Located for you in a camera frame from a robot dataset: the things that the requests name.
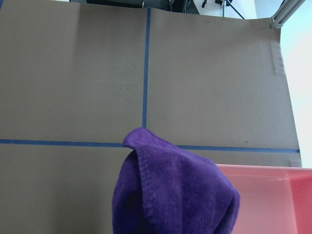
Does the corner aluminium frame post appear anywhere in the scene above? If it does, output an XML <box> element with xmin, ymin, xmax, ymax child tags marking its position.
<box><xmin>270</xmin><ymin>0</ymin><xmax>305</xmax><ymax>28</ymax></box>

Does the pink plastic bin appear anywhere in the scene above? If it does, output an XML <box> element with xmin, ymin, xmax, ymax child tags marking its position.
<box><xmin>219</xmin><ymin>164</ymin><xmax>312</xmax><ymax>234</ymax></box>

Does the purple microfiber cloth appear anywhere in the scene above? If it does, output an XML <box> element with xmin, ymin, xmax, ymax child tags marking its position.
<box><xmin>112</xmin><ymin>128</ymin><xmax>240</xmax><ymax>234</ymax></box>

